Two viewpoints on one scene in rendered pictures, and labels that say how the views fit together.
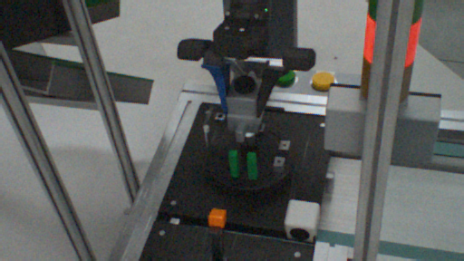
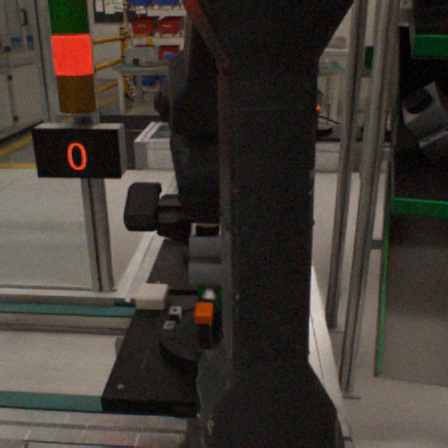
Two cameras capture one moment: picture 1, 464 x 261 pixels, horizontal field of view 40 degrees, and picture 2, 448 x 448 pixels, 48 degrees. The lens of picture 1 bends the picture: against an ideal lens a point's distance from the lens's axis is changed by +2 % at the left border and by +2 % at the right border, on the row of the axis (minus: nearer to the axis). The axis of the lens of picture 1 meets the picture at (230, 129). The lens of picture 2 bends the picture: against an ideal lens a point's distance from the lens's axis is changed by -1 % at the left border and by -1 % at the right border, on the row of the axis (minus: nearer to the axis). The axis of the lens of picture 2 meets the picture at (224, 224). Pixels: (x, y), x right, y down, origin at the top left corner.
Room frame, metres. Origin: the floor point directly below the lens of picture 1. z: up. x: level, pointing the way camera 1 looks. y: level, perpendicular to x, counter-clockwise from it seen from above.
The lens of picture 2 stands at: (1.23, -0.16, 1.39)
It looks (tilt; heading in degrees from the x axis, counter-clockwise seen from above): 23 degrees down; 165
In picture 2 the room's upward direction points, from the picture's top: straight up
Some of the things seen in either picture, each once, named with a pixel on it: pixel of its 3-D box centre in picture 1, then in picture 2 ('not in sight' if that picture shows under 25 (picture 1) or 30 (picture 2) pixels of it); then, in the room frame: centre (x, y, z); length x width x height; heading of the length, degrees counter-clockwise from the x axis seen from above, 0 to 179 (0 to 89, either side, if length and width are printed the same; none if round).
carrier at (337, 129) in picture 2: not in sight; (314, 119); (-0.51, 0.67, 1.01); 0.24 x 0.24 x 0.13; 71
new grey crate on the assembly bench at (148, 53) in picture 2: not in sight; (141, 55); (-5.05, 0.57, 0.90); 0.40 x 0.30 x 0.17; 159
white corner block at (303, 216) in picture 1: (302, 221); (152, 301); (0.54, -0.09, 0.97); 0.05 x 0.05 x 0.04; 71
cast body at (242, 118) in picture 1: (244, 104); (208, 245); (0.65, -0.02, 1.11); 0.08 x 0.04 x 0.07; 162
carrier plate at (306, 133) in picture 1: (251, 166); (210, 346); (0.66, -0.03, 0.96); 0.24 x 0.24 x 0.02; 71
